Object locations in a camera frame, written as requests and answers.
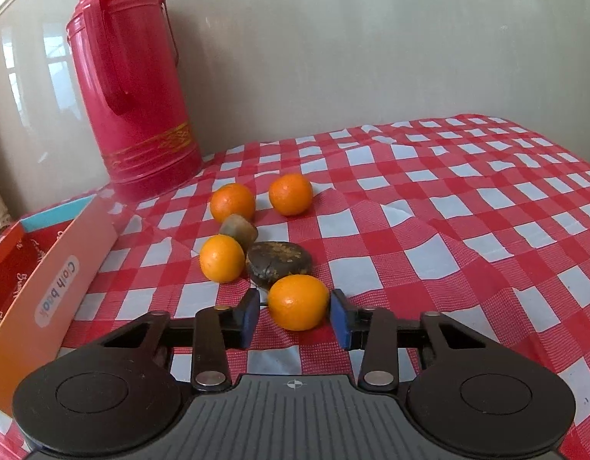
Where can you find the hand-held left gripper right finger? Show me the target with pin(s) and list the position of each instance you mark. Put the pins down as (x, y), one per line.
(342, 318)

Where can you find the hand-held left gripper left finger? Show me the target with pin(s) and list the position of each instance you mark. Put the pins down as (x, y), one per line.
(247, 318)

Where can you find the small orange mandarin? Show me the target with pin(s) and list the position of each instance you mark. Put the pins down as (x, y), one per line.
(299, 303)
(290, 194)
(232, 202)
(222, 258)

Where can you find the colourful cardboard box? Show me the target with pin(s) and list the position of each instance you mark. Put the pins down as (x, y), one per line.
(50, 268)

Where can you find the dark shrivelled fruit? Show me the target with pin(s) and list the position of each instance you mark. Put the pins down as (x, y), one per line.
(278, 261)

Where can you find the small tan fruit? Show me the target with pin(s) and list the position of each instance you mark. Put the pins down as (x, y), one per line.
(240, 231)

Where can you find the red checked tablecloth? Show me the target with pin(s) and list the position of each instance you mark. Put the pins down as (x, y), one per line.
(443, 230)

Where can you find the red thermos flask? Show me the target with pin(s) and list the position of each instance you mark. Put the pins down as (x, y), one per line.
(132, 105)

